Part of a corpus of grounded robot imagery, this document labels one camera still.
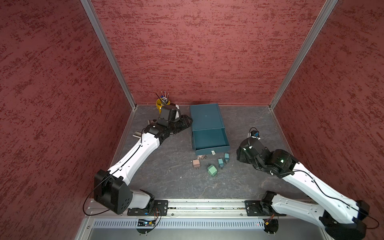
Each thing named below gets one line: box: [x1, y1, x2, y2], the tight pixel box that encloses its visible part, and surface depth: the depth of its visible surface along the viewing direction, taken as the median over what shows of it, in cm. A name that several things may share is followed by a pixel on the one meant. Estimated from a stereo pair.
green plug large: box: [207, 164, 218, 177], surface depth 85 cm
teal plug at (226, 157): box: [224, 152, 230, 164], surface depth 91 cm
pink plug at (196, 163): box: [192, 159, 200, 170], surface depth 89 cm
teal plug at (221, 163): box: [218, 158, 225, 170], surface depth 88 cm
